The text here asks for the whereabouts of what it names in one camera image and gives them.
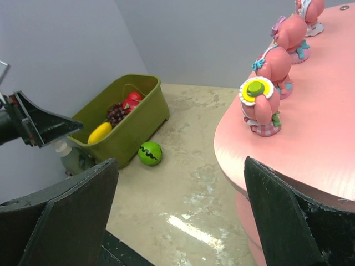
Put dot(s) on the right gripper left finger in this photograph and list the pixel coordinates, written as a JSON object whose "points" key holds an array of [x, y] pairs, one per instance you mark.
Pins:
{"points": [[63, 224]]}

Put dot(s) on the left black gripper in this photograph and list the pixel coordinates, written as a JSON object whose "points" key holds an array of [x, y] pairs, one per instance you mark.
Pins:
{"points": [[22, 119]]}

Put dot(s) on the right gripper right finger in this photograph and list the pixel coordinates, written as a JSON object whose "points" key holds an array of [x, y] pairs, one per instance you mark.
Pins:
{"points": [[297, 223]]}

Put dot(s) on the pink figurine with yellow hat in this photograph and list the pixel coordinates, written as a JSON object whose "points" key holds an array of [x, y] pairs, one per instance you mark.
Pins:
{"points": [[259, 101]]}

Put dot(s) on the pink figurine with blue glasses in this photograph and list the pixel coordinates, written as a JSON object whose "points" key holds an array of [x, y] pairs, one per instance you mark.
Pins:
{"points": [[275, 64]]}

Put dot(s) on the pink pig figurine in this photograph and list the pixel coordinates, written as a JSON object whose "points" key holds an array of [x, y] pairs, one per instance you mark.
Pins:
{"points": [[289, 33]]}

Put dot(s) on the red white figurine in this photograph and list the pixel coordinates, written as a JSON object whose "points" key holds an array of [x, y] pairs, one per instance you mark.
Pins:
{"points": [[310, 10]]}

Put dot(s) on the pink tiered shelf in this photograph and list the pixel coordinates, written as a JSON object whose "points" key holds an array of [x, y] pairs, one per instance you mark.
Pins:
{"points": [[316, 143]]}

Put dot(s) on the dark grape bunch toy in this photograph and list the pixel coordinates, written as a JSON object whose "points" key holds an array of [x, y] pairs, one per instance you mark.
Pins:
{"points": [[115, 114]]}

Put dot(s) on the green plastic bin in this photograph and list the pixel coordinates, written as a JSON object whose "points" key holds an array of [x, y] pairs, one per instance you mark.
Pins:
{"points": [[123, 142]]}

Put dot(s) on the red dragon fruit toy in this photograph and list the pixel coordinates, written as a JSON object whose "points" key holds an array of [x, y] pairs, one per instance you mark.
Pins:
{"points": [[131, 101]]}

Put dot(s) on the green watermelon ball toy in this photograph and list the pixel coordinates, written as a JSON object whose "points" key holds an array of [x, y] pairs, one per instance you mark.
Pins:
{"points": [[150, 153]]}

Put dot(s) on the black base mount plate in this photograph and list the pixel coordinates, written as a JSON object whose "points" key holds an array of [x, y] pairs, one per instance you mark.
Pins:
{"points": [[115, 252]]}

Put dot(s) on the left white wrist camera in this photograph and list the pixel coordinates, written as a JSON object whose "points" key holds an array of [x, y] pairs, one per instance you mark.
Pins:
{"points": [[4, 68]]}

